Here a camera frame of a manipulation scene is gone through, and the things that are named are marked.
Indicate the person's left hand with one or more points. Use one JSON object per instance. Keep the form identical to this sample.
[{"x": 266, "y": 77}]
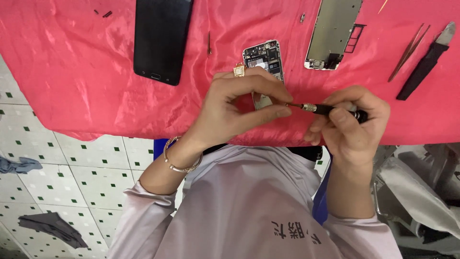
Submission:
[{"x": 222, "y": 115}]

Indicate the person's right hand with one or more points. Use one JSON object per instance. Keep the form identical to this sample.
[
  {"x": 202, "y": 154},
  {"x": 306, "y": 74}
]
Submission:
[{"x": 359, "y": 140}]

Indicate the black precision screwdriver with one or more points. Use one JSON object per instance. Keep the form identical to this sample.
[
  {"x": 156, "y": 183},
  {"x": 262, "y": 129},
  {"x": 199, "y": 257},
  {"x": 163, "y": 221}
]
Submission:
[{"x": 321, "y": 109}]

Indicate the phone with circuit board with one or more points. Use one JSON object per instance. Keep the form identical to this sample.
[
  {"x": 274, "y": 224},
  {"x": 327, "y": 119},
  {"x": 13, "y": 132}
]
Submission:
[{"x": 266, "y": 57}]

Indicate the thin brown metal pin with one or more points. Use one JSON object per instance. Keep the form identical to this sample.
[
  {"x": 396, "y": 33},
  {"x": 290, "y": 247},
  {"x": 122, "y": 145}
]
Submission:
[{"x": 209, "y": 45}]

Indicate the white plastic-covered furniture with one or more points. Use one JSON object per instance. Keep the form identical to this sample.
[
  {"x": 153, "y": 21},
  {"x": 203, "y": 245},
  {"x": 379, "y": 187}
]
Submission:
[{"x": 417, "y": 194}]

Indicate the black sim tray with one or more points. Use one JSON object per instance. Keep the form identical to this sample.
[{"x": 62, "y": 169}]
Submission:
[{"x": 350, "y": 46}]

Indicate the pale lilac long-sleeved shirt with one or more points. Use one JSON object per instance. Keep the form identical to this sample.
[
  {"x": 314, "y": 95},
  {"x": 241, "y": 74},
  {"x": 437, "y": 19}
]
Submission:
[{"x": 244, "y": 208}]

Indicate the metal tweezers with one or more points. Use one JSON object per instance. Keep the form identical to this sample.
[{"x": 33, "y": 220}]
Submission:
[{"x": 406, "y": 55}]

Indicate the black smartphone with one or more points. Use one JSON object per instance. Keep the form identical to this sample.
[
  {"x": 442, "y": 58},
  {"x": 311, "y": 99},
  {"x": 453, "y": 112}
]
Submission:
[{"x": 161, "y": 39}]

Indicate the small silver metal part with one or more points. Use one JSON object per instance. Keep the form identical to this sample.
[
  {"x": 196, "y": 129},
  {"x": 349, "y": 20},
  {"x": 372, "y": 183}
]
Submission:
[{"x": 302, "y": 17}]

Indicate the thin orange stick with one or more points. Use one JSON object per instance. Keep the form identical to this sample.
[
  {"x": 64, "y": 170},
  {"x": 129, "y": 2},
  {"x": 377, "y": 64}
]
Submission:
[{"x": 383, "y": 6}]

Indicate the red satin table cloth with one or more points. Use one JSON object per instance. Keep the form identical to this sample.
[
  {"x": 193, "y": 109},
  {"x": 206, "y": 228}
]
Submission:
[{"x": 90, "y": 72}]

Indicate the small black phone part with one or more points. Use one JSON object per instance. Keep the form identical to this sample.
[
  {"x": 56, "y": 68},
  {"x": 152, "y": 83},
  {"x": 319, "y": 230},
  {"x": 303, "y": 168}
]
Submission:
[{"x": 107, "y": 14}]

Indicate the dark grey cloth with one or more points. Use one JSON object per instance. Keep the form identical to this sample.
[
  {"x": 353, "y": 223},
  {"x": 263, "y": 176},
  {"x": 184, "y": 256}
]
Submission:
[{"x": 54, "y": 226}]

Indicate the blue-grey cloth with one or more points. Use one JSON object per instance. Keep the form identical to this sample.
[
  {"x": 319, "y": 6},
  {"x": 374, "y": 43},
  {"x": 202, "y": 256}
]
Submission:
[{"x": 19, "y": 166}]

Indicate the silver phone screen frame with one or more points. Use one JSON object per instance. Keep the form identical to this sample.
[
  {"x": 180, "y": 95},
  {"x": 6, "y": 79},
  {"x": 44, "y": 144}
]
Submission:
[{"x": 332, "y": 32}]

